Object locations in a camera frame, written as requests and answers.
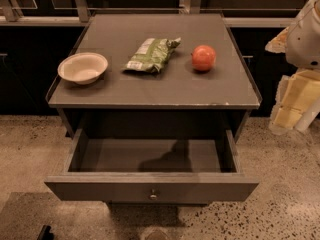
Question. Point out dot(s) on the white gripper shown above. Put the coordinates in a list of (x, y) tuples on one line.
[(304, 43)]

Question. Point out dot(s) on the grey top drawer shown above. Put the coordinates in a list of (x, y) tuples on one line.
[(184, 170)]

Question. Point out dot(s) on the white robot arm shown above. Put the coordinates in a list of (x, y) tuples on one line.
[(297, 97)]

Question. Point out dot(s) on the grey drawer cabinet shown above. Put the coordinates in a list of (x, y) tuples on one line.
[(178, 101)]

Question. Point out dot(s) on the round metal drawer knob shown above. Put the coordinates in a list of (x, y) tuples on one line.
[(153, 195)]

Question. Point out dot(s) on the red apple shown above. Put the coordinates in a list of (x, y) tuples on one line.
[(203, 58)]

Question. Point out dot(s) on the green chip bag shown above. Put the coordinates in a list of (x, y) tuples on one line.
[(152, 55)]

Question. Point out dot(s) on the beige paper bowl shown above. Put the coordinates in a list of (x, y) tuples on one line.
[(83, 68)]

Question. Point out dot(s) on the black object at floor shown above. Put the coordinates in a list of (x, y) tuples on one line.
[(45, 233)]

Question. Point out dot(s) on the metal railing frame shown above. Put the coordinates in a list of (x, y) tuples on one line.
[(237, 13)]

